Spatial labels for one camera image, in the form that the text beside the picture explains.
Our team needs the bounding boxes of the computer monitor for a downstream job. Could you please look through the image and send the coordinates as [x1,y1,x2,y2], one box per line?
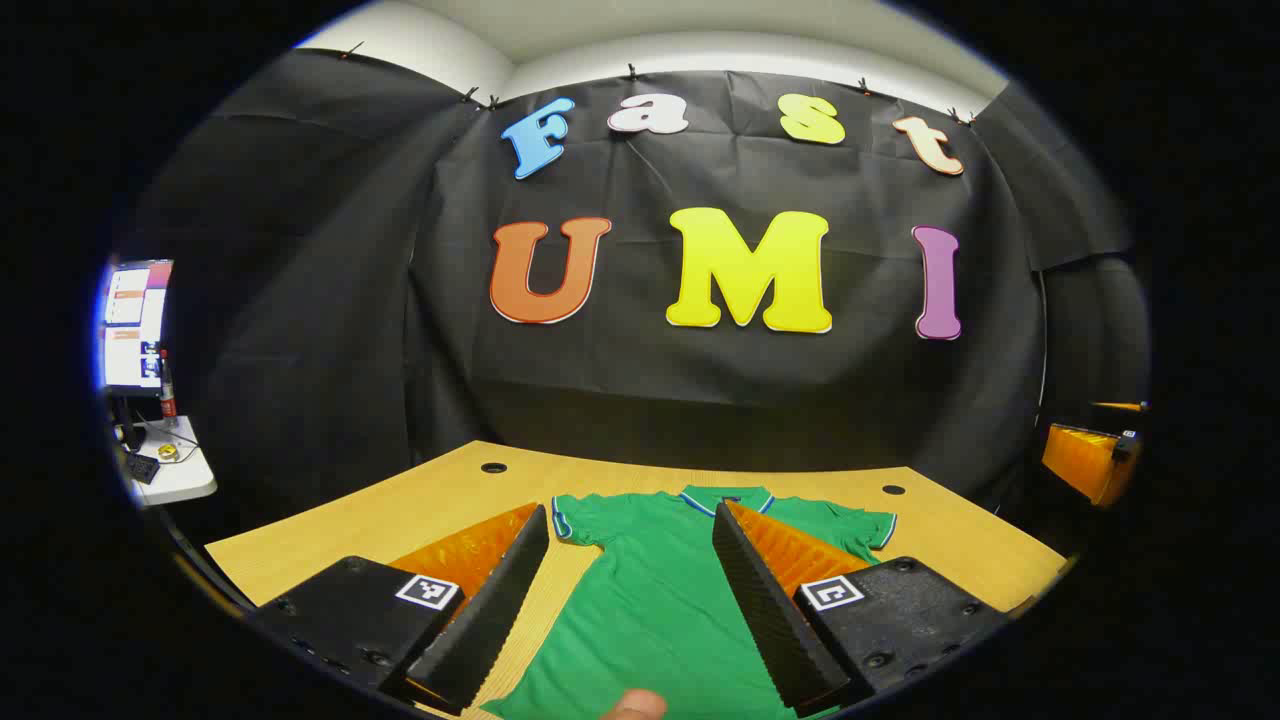
[100,260,173,393]

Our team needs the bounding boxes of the white side table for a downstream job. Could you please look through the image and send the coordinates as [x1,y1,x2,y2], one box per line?
[125,415,218,508]

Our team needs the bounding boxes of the black backdrop cloth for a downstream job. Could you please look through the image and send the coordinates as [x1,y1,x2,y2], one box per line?
[120,48,1151,521]

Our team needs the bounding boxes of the green T-shirt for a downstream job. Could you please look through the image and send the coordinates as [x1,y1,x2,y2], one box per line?
[480,485,898,720]

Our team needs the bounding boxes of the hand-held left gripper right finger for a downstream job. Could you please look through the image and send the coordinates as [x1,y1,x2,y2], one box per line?
[712,500,1011,717]

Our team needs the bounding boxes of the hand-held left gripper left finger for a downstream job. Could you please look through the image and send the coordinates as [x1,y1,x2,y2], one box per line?
[245,503,551,716]

